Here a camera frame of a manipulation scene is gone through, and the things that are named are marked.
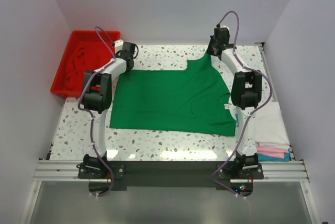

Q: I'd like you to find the teal folded t-shirt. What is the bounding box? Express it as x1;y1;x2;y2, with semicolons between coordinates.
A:
235;114;291;162

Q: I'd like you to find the pink folded t-shirt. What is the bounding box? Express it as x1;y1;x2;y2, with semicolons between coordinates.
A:
256;145;289;159

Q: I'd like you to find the green t-shirt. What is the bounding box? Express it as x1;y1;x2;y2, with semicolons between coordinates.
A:
109;54;236;137

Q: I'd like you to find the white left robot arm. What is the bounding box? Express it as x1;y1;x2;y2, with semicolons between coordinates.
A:
78;39;139;170

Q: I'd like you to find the right side aluminium rail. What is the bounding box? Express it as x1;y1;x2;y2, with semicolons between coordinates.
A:
255;43;296;161

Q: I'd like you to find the white folded t-shirt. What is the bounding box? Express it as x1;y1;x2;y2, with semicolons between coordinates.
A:
255;102;290;147

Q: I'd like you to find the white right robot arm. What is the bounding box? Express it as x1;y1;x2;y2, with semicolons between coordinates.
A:
206;25;262;174

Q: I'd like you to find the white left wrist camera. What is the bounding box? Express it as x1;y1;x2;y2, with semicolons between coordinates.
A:
114;39;124;53

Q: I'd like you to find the red t-shirt in bin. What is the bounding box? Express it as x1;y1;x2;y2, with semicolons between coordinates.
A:
64;41;112;91

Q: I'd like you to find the red plastic bin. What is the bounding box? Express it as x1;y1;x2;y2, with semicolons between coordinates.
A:
50;30;121;98

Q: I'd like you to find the aluminium frame rail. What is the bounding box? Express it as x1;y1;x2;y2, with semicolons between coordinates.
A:
33;160;309;182

